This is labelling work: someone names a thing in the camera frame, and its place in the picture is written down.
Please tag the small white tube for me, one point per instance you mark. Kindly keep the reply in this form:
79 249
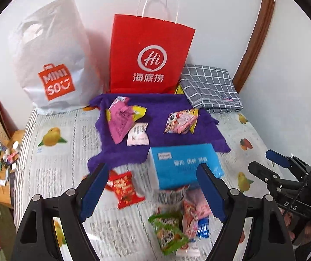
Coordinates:
0 182

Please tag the grey plaid folded cloth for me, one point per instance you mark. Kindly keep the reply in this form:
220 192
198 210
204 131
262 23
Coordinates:
209 87

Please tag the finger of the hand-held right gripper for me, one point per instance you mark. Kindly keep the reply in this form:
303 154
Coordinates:
264 176
277 156

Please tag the brown wooden door frame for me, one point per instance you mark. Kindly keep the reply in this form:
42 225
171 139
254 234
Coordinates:
264 19

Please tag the small blue snack packet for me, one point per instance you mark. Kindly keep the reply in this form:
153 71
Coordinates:
203 228

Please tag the white plastic shopping bag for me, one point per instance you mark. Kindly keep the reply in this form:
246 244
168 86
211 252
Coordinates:
52 49

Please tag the blue tissue pack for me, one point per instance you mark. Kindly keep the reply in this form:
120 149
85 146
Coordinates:
182 165

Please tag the large pink snack packet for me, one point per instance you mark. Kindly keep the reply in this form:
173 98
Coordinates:
120 122

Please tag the small yellow packet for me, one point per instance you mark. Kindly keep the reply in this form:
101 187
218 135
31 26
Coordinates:
179 89

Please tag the fruit print table cover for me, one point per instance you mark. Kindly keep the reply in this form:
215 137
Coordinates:
63 163

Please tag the pink panda snack packet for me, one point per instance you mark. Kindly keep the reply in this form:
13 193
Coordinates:
181 121

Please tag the person's right hand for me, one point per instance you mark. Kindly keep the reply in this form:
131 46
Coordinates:
307 231

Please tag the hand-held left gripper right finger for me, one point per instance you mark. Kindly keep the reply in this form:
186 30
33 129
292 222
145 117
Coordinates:
212 193

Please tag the purple towel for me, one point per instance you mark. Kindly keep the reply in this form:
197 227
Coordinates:
155 130

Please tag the red paper bag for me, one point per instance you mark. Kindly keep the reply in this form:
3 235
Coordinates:
150 40

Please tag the small pink white packet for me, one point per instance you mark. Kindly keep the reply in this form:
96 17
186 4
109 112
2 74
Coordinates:
138 135

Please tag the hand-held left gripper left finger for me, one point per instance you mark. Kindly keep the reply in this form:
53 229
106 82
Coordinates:
94 193

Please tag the small white bottle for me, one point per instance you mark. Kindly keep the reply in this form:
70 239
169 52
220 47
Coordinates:
16 146

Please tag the red snack packet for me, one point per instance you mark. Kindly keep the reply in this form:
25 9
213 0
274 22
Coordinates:
124 190

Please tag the white printed snack packet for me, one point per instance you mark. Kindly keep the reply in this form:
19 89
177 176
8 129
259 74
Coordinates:
169 197

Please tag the green snack packet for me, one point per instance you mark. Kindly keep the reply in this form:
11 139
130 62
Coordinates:
169 232

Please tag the pink bear candy packet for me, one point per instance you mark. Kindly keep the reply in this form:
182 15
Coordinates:
190 220

